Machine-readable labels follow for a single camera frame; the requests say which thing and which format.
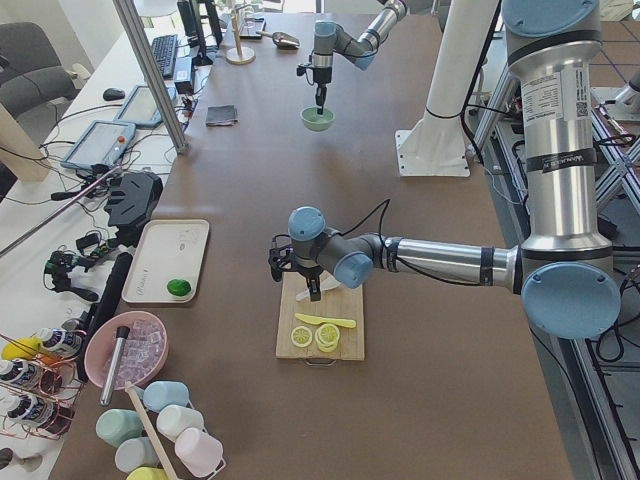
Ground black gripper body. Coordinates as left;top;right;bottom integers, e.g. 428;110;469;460
313;66;332;87
295;259;324;285

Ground green ceramic bowl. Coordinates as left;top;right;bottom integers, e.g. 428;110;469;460
300;106;335;132

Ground white ceramic spoon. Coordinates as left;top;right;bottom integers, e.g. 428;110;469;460
295;277;341;302

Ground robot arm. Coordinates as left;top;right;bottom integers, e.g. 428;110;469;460
269;1;621;339
297;0;408;114

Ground pink bowl with ice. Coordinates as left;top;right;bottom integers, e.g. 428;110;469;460
84;311;169;390

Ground bamboo cutting board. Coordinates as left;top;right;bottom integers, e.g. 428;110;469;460
275;273;365;363

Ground yellow plastic knife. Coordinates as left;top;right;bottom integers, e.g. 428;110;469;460
294;313;356;329

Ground metal scoop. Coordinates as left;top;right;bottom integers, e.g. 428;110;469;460
256;30;300;50

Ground stacked lemon slices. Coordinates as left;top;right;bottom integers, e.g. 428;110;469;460
314;323;341;352

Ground single lemon slice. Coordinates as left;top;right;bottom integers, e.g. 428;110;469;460
290;326;314;348

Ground wooden round stand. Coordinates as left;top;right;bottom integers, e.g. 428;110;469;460
225;4;256;65

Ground grey folded cloth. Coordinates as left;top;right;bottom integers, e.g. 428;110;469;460
205;104;238;127

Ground green lime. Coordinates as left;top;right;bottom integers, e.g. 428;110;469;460
166;278;192;298

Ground black power box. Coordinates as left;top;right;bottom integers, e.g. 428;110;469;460
173;56;195;95

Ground cream rabbit tray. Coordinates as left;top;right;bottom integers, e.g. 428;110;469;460
122;219;210;304

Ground black keyboard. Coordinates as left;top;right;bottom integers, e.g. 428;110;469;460
151;34;178;79

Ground far teach pendant tablet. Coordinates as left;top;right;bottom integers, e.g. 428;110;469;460
114;85;162;129

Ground teach pendant tablet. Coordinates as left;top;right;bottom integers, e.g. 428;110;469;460
61;121;136;171
114;85;162;129

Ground black gripper part on desk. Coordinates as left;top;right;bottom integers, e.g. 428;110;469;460
104;172;163;247

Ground white cup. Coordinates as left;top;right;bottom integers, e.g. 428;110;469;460
156;405;205;442

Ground metal cylinder muddler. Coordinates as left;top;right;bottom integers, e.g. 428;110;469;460
99;326;130;407

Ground pink cup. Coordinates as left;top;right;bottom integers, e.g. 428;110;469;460
174;427;223;478

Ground black long bar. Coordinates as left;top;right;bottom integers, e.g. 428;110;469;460
76;252;133;383

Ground black computer mouse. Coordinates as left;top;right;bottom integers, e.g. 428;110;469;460
102;88;126;101

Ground near teach pendant tablet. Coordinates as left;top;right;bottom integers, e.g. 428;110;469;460
61;121;136;171

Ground green cup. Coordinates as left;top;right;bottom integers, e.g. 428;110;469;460
95;409;143;448

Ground pale blue cup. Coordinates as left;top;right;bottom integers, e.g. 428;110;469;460
115;437;159;473

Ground yellow cup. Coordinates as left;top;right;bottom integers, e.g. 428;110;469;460
126;466;168;480

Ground grey office chair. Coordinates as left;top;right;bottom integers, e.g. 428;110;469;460
1;22;80;118

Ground yellow lemon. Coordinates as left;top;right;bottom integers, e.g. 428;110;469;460
1;337;41;360

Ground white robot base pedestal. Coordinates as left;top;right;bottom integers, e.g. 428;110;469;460
396;0;500;177

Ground aluminium frame post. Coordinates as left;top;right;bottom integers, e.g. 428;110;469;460
113;0;188;154

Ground copper wire bottle rack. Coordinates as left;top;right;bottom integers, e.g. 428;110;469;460
1;328;83;440

